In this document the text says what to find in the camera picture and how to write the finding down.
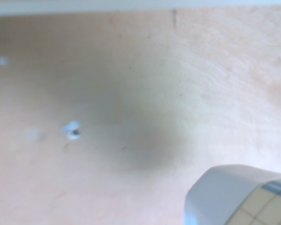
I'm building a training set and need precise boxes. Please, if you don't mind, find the small white patterned mug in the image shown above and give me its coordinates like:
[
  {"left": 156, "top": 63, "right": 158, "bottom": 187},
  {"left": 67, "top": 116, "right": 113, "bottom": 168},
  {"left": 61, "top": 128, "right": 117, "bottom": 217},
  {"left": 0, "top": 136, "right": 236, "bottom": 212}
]
[{"left": 184, "top": 164, "right": 281, "bottom": 225}]

